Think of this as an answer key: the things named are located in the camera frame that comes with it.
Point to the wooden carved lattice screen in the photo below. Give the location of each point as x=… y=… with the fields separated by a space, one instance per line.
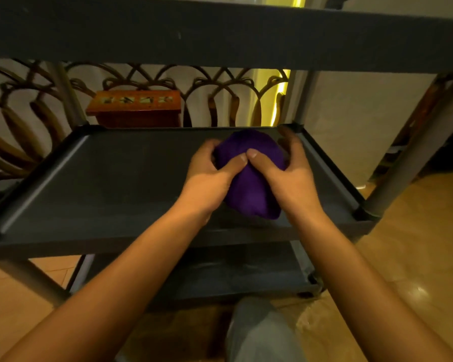
x=98 y=105

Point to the yellow light strip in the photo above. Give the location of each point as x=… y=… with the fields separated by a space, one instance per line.
x=279 y=97

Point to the person's grey trouser leg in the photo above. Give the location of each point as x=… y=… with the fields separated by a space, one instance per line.
x=262 y=333

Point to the purple cloth bundle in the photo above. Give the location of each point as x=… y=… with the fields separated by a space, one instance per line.
x=251 y=173

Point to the person's left forearm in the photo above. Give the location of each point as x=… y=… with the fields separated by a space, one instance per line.
x=109 y=290

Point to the person's right thumb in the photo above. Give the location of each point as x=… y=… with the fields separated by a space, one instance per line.
x=262 y=160

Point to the person's right hand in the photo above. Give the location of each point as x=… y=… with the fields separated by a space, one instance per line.
x=290 y=180

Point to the person's left hand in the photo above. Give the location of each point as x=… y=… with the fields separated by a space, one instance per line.
x=203 y=184

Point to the person's left thumb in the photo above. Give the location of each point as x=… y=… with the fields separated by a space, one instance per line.
x=232 y=163

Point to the orange wooden box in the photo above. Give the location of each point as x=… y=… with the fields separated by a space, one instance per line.
x=136 y=107

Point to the grey plastic shelf rack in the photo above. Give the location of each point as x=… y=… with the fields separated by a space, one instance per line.
x=136 y=177

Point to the person's right forearm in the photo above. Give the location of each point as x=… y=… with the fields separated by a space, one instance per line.
x=366 y=294

